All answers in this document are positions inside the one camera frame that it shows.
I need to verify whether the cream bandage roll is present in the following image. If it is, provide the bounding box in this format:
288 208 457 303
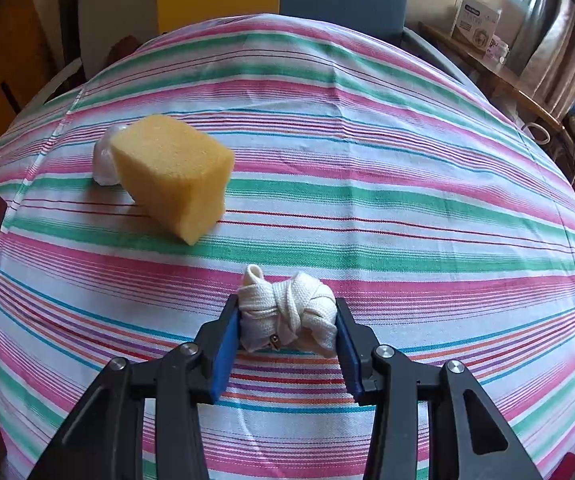
237 264 337 359

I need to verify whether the yellow sponge block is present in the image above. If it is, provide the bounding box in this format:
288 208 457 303
109 115 235 245

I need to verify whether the white plastic bag ball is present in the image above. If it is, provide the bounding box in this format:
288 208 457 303
92 125 127 186

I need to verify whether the striped bed sheet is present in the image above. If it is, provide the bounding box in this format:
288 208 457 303
0 14 575 479

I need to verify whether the red blanket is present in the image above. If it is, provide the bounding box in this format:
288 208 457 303
549 453 575 480

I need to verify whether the wooden side table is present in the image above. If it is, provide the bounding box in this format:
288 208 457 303
419 22 575 169

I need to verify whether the dark red cushion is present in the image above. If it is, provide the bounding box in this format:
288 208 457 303
104 35 141 67

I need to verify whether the white appliance box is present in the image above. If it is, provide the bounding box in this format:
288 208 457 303
451 0 502 53

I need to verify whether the wooden wardrobe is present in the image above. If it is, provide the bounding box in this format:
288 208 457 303
0 0 56 136

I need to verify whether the pink curtain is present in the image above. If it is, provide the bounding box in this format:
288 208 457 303
507 0 575 119

